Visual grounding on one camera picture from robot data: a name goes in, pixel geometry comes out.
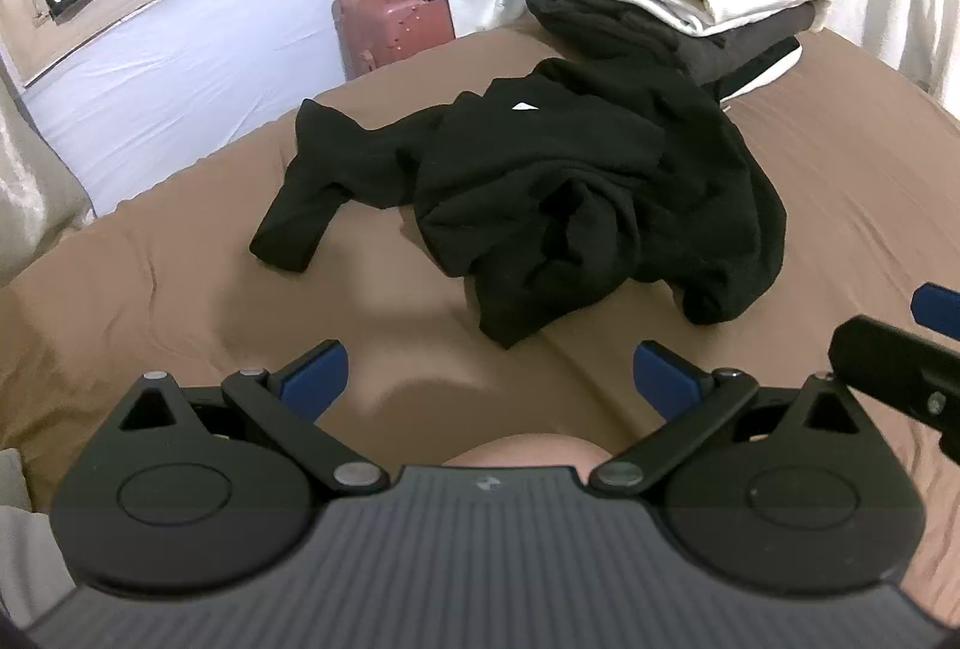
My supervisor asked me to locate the brown bed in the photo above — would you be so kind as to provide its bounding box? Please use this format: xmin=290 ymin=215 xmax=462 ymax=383
xmin=0 ymin=23 xmax=960 ymax=627

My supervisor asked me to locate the beige curtain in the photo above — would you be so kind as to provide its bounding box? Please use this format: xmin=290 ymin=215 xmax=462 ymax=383
xmin=0 ymin=71 xmax=95 ymax=286

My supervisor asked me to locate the black folded garment white trim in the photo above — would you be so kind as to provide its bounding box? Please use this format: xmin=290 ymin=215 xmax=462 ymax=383
xmin=705 ymin=35 xmax=803 ymax=110

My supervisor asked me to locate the dark grey folded garment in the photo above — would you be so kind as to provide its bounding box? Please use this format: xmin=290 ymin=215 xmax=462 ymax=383
xmin=523 ymin=0 xmax=818 ymax=84

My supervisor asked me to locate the grey cloth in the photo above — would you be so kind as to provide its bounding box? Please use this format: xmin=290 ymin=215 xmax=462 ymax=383
xmin=0 ymin=450 xmax=76 ymax=627

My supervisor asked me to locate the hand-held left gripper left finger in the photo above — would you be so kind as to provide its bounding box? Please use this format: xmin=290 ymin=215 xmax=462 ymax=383
xmin=112 ymin=340 xmax=391 ymax=494

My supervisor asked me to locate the black sweater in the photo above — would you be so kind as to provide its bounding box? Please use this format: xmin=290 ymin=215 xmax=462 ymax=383
xmin=250 ymin=56 xmax=787 ymax=350

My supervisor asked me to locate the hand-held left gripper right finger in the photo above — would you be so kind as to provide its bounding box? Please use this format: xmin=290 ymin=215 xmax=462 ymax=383
xmin=591 ymin=340 xmax=871 ymax=498

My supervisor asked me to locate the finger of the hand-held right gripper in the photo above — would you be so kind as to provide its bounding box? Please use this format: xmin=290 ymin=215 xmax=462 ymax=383
xmin=827 ymin=314 xmax=960 ymax=470
xmin=911 ymin=281 xmax=960 ymax=344

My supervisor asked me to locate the pink suitcase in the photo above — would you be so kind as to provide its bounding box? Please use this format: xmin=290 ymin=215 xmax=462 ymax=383
xmin=332 ymin=0 xmax=457 ymax=82

